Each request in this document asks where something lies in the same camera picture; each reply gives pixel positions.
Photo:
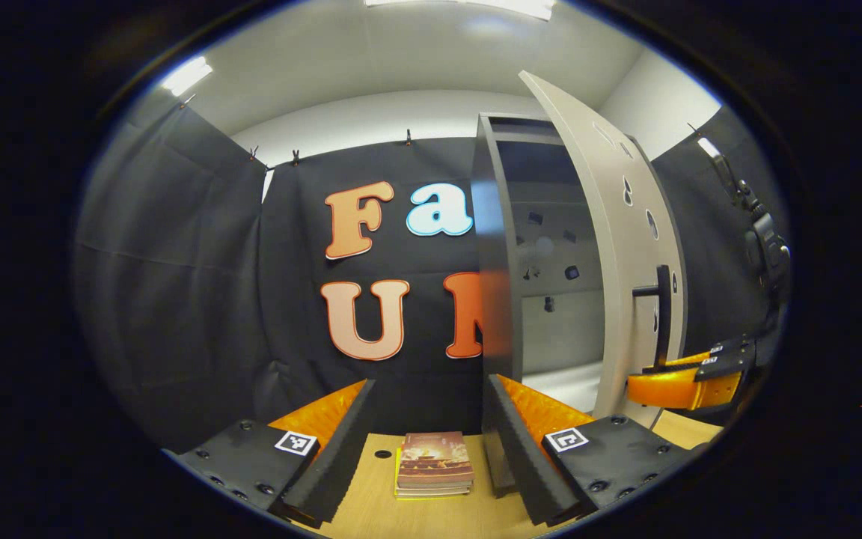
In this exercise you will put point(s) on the small ceiling light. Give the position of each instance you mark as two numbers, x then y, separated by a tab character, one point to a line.
186	75

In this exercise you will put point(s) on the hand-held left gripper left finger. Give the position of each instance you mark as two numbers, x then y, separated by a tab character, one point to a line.
341	457

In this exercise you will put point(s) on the long ceiling light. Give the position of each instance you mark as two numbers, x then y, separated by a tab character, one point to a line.
476	6

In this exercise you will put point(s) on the brown cover book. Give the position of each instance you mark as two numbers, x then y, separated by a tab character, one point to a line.
435	457

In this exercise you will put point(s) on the yellow edged book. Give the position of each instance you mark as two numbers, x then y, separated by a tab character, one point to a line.
431	494

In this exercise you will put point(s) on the beige cabinet door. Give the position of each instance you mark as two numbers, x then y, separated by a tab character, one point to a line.
618	299

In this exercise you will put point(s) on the black backdrop cloth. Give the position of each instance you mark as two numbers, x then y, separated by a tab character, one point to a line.
176	299

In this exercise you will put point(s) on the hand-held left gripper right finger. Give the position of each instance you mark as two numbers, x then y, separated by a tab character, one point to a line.
517	457

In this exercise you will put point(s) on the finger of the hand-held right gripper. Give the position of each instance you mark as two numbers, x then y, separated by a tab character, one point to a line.
730	352
663	389

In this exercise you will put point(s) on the grey cabinet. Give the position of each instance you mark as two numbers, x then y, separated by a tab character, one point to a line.
506	299

